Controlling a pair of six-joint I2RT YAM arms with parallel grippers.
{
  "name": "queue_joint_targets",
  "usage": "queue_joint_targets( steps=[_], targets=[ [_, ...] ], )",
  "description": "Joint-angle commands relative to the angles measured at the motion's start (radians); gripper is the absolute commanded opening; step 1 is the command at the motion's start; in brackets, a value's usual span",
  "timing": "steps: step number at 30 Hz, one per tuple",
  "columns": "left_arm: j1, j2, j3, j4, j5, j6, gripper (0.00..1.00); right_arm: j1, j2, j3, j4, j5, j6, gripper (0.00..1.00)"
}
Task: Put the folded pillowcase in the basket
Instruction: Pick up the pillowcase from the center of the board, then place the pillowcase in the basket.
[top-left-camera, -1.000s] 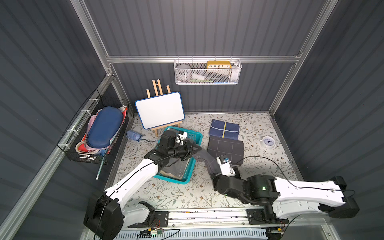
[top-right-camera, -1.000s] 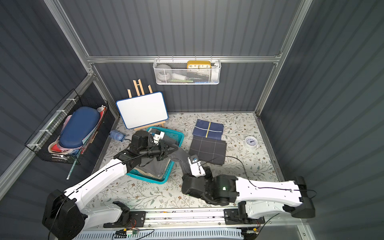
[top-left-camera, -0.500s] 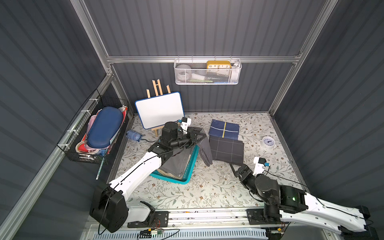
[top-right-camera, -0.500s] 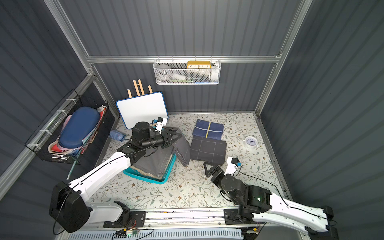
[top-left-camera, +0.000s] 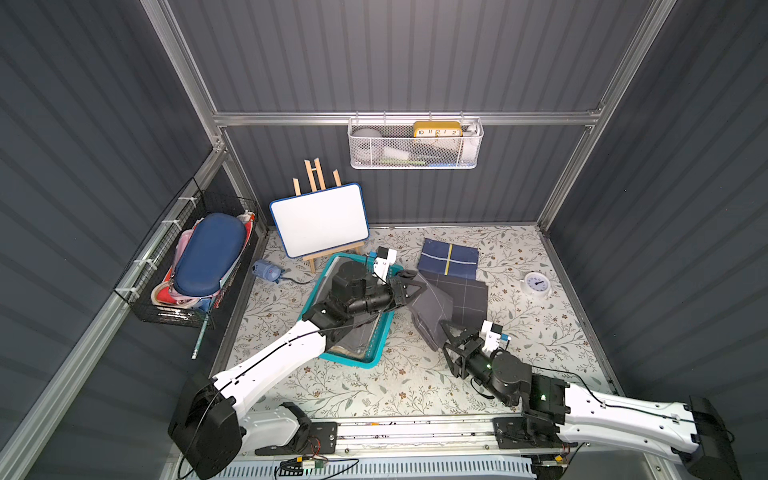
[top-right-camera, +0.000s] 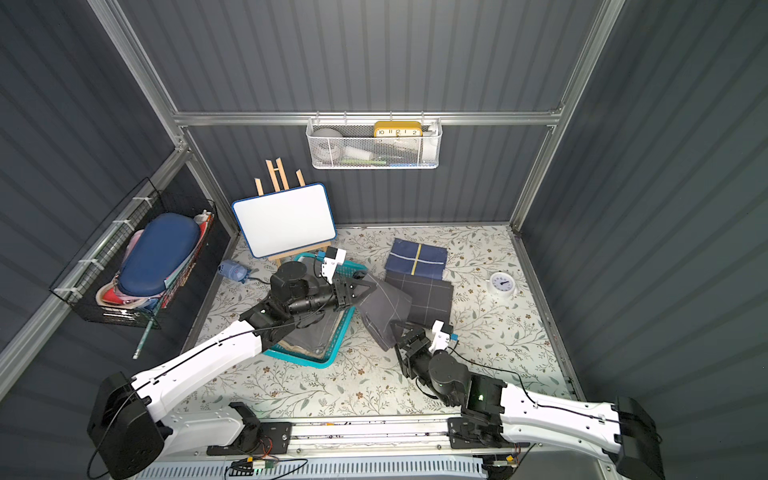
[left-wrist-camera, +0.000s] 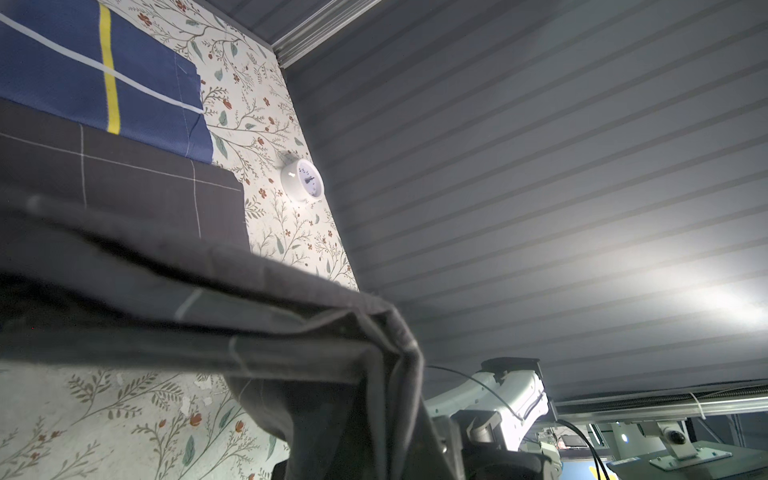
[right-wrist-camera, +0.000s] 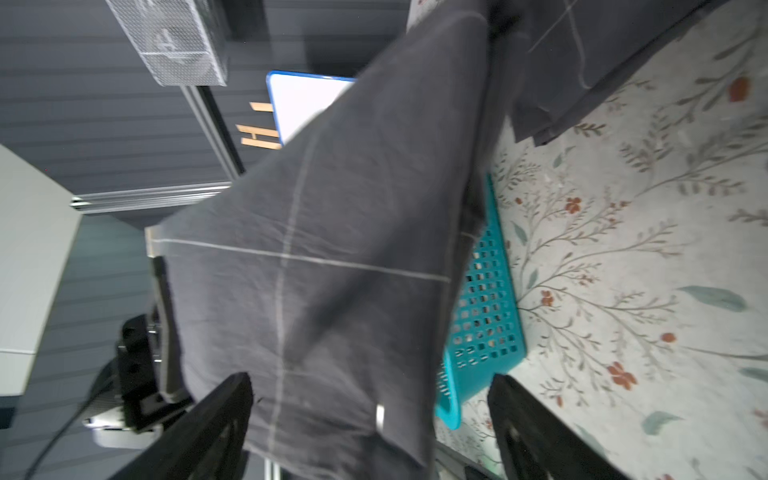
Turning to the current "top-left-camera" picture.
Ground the tape roll in wall basket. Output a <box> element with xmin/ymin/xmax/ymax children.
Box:
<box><xmin>350</xmin><ymin>128</ymin><xmax>384</xmax><ymax>165</ymax></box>

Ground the teal plastic basket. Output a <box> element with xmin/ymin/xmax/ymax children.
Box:
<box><xmin>299</xmin><ymin>253</ymin><xmax>411</xmax><ymax>369</ymax></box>

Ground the white wire wall basket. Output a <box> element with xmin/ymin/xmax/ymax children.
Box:
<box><xmin>347</xmin><ymin>117</ymin><xmax>484</xmax><ymax>170</ymax></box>

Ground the grey pillowcase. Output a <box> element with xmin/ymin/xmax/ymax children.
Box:
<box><xmin>317</xmin><ymin>255</ymin><xmax>386</xmax><ymax>364</ymax></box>

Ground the yellow clock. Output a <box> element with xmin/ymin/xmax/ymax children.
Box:
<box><xmin>413</xmin><ymin>120</ymin><xmax>463</xmax><ymax>138</ymax></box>

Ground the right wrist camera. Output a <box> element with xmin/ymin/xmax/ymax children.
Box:
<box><xmin>480</xmin><ymin>320</ymin><xmax>509</xmax><ymax>355</ymax></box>

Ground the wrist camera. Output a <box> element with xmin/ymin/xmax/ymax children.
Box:
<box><xmin>480</xmin><ymin>320</ymin><xmax>509</xmax><ymax>355</ymax></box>
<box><xmin>370</xmin><ymin>247</ymin><xmax>397</xmax><ymax>283</ymax></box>

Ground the navy blue oval cushion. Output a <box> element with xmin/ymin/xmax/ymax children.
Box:
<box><xmin>173</xmin><ymin>213</ymin><xmax>247</xmax><ymax>297</ymax></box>

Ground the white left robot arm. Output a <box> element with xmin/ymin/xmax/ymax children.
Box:
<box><xmin>168</xmin><ymin>270</ymin><xmax>427</xmax><ymax>479</ymax></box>

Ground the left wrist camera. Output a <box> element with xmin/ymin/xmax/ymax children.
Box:
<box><xmin>370</xmin><ymin>247</ymin><xmax>397</xmax><ymax>283</ymax></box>

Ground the blue toy with cord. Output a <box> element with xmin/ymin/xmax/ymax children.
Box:
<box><xmin>251</xmin><ymin>259</ymin><xmax>314</xmax><ymax>285</ymax></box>

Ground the black wire side basket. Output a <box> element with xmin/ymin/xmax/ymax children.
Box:
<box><xmin>115</xmin><ymin>185</ymin><xmax>260</xmax><ymax>330</ymax></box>

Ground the blue framed whiteboard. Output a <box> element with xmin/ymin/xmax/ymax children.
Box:
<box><xmin>269</xmin><ymin>183</ymin><xmax>369</xmax><ymax>258</ymax></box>

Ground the small white round clock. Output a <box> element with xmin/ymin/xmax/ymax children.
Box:
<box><xmin>521</xmin><ymin>271</ymin><xmax>552</xmax><ymax>297</ymax></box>

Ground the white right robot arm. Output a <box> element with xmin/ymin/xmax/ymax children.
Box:
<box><xmin>439</xmin><ymin>320</ymin><xmax>741</xmax><ymax>479</ymax></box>

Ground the navy folded pillowcase yellow stripe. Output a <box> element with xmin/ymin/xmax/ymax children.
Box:
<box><xmin>417</xmin><ymin>239</ymin><xmax>479</xmax><ymax>280</ymax></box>

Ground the metal base rail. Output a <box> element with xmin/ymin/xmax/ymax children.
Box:
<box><xmin>239</xmin><ymin>410</ymin><xmax>655</xmax><ymax>463</ymax></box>

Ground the dark grid pillowcase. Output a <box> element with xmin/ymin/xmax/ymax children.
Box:
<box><xmin>408</xmin><ymin>284</ymin><xmax>453</xmax><ymax>351</ymax></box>
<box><xmin>422</xmin><ymin>272</ymin><xmax>488</xmax><ymax>330</ymax></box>

